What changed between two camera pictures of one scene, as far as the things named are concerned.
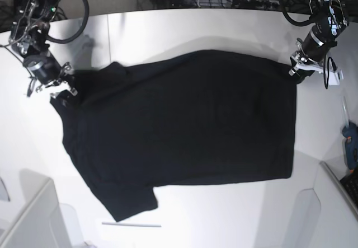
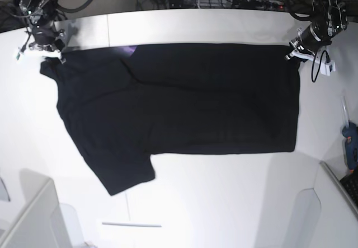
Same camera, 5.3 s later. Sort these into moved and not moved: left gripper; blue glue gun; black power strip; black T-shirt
Moved: left gripper; black T-shirt
Not moved: black power strip; blue glue gun
